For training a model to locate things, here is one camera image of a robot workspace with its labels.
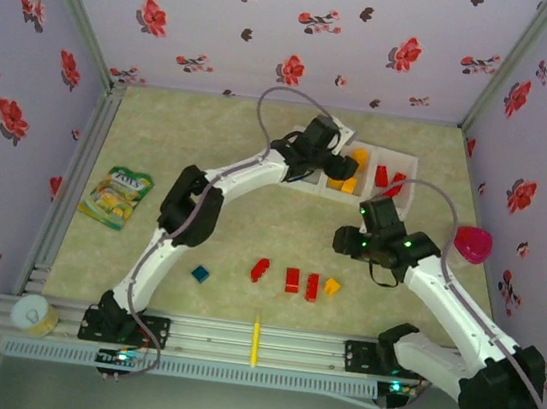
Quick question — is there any white slotted cable duct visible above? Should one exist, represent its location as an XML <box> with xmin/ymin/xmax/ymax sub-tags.
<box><xmin>0</xmin><ymin>333</ymin><xmax>380</xmax><ymax>406</ymax></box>

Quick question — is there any red long lego brick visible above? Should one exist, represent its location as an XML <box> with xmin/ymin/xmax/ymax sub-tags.
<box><xmin>383</xmin><ymin>171</ymin><xmax>409</xmax><ymax>201</ymax></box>

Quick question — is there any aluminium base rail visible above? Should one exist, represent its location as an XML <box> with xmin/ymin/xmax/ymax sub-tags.
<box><xmin>0</xmin><ymin>287</ymin><xmax>532</xmax><ymax>403</ymax></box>

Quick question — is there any red stepped lego piece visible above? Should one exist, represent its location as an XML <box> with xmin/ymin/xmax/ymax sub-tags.
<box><xmin>248</xmin><ymin>256</ymin><xmax>271</xmax><ymax>284</ymax></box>

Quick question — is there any grey left arm cable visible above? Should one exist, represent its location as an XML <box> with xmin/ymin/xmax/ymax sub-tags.
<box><xmin>117</xmin><ymin>69</ymin><xmax>342</xmax><ymax>396</ymax></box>

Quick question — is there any red rectangular lego brick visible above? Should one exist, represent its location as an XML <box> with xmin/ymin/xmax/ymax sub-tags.
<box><xmin>304</xmin><ymin>272</ymin><xmax>321</xmax><ymax>303</ymax></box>
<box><xmin>283</xmin><ymin>266</ymin><xmax>302</xmax><ymax>295</ymax></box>

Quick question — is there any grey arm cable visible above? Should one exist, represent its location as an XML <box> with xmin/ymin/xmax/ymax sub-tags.
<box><xmin>346</xmin><ymin>173</ymin><xmax>547</xmax><ymax>409</ymax></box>
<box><xmin>117</xmin><ymin>69</ymin><xmax>342</xmax><ymax>396</ymax></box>

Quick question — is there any blue square lego brick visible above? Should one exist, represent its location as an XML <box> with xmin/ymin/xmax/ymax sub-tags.
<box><xmin>190</xmin><ymin>263</ymin><xmax>212</xmax><ymax>285</ymax></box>

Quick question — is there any magenta plastic bowl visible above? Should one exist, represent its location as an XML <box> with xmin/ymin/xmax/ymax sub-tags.
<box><xmin>451</xmin><ymin>224</ymin><xmax>497</xmax><ymax>268</ymax></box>

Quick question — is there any yellow marker strip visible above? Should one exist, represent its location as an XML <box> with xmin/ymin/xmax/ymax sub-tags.
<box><xmin>247</xmin><ymin>312</ymin><xmax>265</xmax><ymax>369</ymax></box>

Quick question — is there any green candy bag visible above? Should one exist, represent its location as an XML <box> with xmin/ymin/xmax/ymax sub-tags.
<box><xmin>73</xmin><ymin>161</ymin><xmax>157</xmax><ymax>235</ymax></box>

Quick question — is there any aluminium side rail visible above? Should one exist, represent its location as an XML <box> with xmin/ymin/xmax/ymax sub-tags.
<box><xmin>14</xmin><ymin>72</ymin><xmax>127</xmax><ymax>303</ymax></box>

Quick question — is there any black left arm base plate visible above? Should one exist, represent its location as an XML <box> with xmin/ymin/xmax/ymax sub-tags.
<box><xmin>77</xmin><ymin>305</ymin><xmax>173</xmax><ymax>352</ymax></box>

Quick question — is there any grey right arm cable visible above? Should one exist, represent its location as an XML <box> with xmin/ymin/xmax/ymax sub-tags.
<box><xmin>346</xmin><ymin>173</ymin><xmax>547</xmax><ymax>409</ymax></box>

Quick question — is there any aluminium corner post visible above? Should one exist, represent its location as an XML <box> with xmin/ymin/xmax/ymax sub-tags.
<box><xmin>15</xmin><ymin>0</ymin><xmax>126</xmax><ymax>90</ymax></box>
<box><xmin>457</xmin><ymin>0</ymin><xmax>547</xmax><ymax>140</ymax></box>

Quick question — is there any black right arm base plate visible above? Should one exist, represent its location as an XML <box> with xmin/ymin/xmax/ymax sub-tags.
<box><xmin>341</xmin><ymin>338</ymin><xmax>437</xmax><ymax>383</ymax></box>

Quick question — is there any roll of masking tape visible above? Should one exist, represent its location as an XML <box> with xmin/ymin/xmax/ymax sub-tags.
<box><xmin>8</xmin><ymin>291</ymin><xmax>62</xmax><ymax>339</ymax></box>

